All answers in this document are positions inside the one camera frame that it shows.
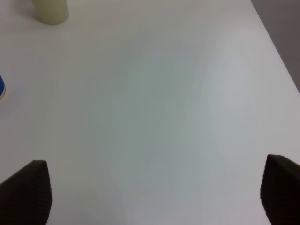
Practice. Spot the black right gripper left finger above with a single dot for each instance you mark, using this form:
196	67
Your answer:
26	196

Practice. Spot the pale green tall cup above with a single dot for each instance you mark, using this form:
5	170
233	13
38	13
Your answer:
51	12

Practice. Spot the blue sleeve glass cup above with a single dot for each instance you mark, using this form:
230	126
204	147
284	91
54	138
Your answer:
2	88

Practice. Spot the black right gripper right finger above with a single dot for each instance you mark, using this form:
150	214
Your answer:
280	190

